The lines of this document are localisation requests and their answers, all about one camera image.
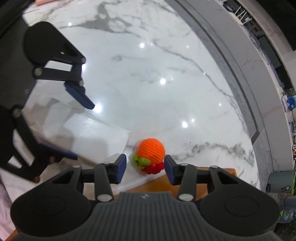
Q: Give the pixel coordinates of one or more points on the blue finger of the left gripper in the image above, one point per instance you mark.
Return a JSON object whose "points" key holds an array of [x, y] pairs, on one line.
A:
{"points": [[12, 161], [72, 79]]}

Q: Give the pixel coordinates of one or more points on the white wifi router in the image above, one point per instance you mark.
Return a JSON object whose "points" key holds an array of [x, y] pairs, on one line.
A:
{"points": [[242, 16]]}

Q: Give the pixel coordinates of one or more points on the white long box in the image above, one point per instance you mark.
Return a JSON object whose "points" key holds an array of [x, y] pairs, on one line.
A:
{"points": [[56, 118]]}

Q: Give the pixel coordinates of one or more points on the grey trash bin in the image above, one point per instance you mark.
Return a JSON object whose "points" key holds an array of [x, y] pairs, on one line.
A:
{"points": [[281, 182]]}

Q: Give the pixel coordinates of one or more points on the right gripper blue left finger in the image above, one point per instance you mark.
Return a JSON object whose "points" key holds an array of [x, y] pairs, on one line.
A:
{"points": [[107, 174]]}

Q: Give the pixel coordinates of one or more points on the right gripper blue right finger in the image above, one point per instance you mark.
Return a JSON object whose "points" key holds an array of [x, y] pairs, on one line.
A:
{"points": [[184, 176]]}

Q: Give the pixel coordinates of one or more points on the orange cardboard shoe box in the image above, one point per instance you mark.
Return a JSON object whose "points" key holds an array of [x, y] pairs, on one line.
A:
{"points": [[161, 184]]}

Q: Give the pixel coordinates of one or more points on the water bottle jug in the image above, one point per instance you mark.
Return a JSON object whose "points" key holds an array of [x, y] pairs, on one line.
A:
{"points": [[287, 215]]}

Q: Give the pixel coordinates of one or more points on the white tv console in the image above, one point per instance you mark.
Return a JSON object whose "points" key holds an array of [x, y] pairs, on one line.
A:
{"points": [[259, 76]]}

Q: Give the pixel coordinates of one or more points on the orange crochet fruit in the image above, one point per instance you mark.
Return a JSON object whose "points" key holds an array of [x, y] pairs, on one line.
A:
{"points": [[149, 156]]}

